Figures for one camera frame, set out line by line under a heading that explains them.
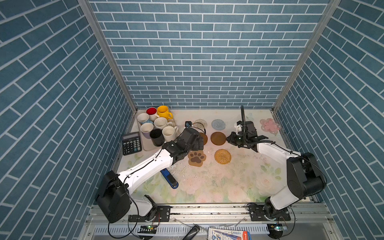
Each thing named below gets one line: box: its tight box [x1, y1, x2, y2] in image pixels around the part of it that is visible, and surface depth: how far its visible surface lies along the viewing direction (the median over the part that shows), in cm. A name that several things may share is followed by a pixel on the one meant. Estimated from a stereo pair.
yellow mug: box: [157, 105, 173, 120], surface depth 110 cm
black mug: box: [149, 128, 165, 147], surface depth 96 cm
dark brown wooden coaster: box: [210, 131, 226, 146], surface depth 105 cm
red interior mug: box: [146, 106, 160, 122], surface depth 110 cm
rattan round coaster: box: [214, 148, 232, 165], surface depth 96 cm
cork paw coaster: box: [188, 150, 207, 167], surface depth 96 cm
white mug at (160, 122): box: [154, 117, 173, 130], surface depth 105 cm
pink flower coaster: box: [260, 118, 281, 135], surface depth 113 cm
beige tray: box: [137, 105, 181, 151], surface depth 104 cm
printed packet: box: [208, 227, 252, 240], surface depth 69 cm
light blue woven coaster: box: [211, 119, 226, 131], surface depth 114 cm
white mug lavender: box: [140, 122, 154, 139], surface depth 102 cm
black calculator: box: [122, 131, 142, 156], surface depth 101 cm
